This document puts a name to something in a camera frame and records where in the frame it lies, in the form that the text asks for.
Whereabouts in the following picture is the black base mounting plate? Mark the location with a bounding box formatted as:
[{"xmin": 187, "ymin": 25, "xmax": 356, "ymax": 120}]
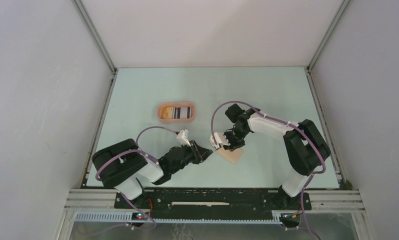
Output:
[{"xmin": 133, "ymin": 187, "xmax": 312, "ymax": 221}]

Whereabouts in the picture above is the tan leather card holder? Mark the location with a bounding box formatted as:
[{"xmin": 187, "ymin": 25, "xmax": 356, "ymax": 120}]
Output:
[{"xmin": 216, "ymin": 147, "xmax": 244, "ymax": 164}]

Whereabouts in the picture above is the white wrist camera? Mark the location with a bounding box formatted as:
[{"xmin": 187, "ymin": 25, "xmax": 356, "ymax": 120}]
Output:
[
  {"xmin": 209, "ymin": 132, "xmax": 231, "ymax": 150},
  {"xmin": 176, "ymin": 129, "xmax": 191, "ymax": 147}
]

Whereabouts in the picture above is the aluminium frame rail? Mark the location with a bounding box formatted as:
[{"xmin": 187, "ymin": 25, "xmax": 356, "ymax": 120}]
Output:
[{"xmin": 64, "ymin": 189, "xmax": 366, "ymax": 214}]

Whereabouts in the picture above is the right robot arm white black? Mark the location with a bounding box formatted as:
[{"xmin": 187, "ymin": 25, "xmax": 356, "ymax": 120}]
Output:
[{"xmin": 210, "ymin": 103, "xmax": 331, "ymax": 209}]

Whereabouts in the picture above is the orange credit card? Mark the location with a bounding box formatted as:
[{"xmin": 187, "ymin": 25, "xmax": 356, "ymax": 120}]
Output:
[{"xmin": 160, "ymin": 106, "xmax": 175, "ymax": 120}]

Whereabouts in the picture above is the left controller board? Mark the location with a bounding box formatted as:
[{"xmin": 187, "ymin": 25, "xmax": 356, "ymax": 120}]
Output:
[{"xmin": 131, "ymin": 212, "xmax": 150, "ymax": 221}]

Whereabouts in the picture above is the pink oval tray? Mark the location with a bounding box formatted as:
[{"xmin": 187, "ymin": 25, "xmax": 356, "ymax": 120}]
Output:
[{"xmin": 157, "ymin": 102, "xmax": 196, "ymax": 124}]

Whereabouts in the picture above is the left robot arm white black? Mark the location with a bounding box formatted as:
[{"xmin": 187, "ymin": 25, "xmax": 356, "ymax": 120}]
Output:
[{"xmin": 92, "ymin": 138, "xmax": 213, "ymax": 209}]

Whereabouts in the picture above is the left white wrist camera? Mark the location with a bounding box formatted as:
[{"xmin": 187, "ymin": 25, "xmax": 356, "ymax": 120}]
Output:
[{"xmin": 176, "ymin": 129, "xmax": 191, "ymax": 147}]

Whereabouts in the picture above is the striped black white card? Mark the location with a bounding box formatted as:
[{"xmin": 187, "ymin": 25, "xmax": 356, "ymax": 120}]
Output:
[{"xmin": 173, "ymin": 106, "xmax": 191, "ymax": 119}]

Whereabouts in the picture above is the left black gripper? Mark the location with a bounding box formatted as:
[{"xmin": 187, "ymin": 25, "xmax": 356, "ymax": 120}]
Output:
[{"xmin": 170, "ymin": 139, "xmax": 213, "ymax": 174}]

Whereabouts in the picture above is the white cable duct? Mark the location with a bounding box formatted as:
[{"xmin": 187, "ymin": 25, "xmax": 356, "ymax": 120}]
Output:
[{"xmin": 74, "ymin": 211, "xmax": 283, "ymax": 225}]

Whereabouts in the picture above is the controller board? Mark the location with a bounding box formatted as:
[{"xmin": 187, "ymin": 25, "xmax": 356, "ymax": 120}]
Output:
[
  {"xmin": 131, "ymin": 212, "xmax": 150, "ymax": 221},
  {"xmin": 280, "ymin": 214, "xmax": 301, "ymax": 229}
]

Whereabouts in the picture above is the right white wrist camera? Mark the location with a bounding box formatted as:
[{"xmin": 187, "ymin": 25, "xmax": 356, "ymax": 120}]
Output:
[{"xmin": 209, "ymin": 132, "xmax": 231, "ymax": 150}]

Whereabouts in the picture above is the right controller board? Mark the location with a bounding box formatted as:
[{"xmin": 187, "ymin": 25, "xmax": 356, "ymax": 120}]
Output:
[{"xmin": 280, "ymin": 214, "xmax": 301, "ymax": 229}]

